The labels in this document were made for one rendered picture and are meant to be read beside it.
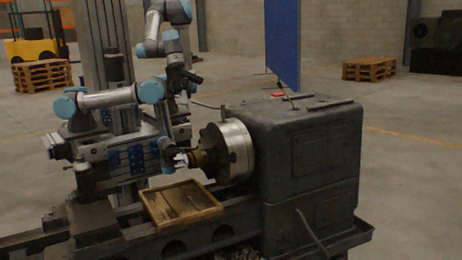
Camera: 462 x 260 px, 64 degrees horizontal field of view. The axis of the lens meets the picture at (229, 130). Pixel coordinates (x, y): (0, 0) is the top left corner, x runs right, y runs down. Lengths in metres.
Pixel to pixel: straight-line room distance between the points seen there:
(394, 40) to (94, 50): 10.63
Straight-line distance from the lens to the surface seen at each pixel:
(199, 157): 1.71
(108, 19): 2.29
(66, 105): 1.95
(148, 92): 1.84
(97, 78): 2.30
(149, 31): 1.94
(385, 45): 12.32
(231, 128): 1.70
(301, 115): 1.74
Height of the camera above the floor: 1.72
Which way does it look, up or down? 18 degrees down
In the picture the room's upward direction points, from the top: 3 degrees counter-clockwise
